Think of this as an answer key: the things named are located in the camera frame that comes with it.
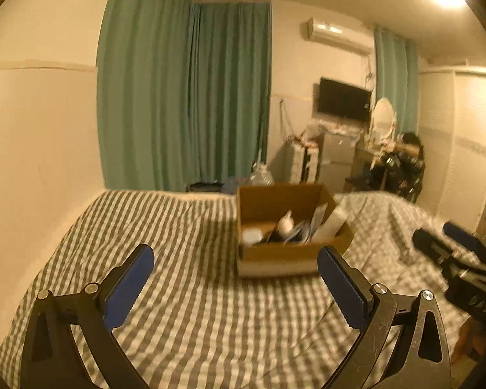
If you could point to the white box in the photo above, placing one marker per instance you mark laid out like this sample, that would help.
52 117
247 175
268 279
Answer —
334 221

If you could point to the white air conditioner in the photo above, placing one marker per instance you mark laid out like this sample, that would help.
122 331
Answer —
338 34

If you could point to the black plastic bag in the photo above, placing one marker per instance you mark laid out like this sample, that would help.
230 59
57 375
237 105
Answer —
409 166

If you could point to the wide green curtain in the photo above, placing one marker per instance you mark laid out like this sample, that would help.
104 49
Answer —
178 89

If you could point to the white louvered wardrobe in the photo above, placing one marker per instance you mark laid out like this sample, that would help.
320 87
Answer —
457 142

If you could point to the grey mini fridge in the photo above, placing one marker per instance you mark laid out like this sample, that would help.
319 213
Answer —
338 158

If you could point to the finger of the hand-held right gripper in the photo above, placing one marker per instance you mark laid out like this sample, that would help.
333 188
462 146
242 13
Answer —
431 245
467 239

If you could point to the white dressing table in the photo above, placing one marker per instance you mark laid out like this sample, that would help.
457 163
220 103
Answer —
362 164

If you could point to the green checked bed sheet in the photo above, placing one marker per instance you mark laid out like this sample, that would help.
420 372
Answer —
186 259

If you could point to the white suitcase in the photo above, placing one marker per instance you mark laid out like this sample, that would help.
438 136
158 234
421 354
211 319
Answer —
301 164

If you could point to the white round container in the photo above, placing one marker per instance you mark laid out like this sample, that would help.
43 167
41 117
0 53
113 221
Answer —
252 236

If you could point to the dark floor item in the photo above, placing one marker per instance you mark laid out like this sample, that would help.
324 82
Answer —
206 187

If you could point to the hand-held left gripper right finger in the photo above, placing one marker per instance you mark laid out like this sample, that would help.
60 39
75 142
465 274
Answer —
342 287

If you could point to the clear water jug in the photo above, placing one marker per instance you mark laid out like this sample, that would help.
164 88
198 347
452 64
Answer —
262 176

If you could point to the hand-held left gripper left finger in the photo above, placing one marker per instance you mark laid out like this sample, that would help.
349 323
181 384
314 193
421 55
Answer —
125 287

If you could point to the narrow green curtain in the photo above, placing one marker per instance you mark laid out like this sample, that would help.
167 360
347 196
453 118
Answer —
395 81

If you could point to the oval white vanity mirror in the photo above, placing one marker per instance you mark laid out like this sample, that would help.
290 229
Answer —
382 115

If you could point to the cardboard box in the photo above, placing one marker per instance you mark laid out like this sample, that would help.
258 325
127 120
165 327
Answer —
279 257

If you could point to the white plastic bottle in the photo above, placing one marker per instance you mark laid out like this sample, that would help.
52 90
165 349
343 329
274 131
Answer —
285 225

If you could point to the black wall television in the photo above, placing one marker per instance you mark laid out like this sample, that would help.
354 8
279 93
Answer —
344 99

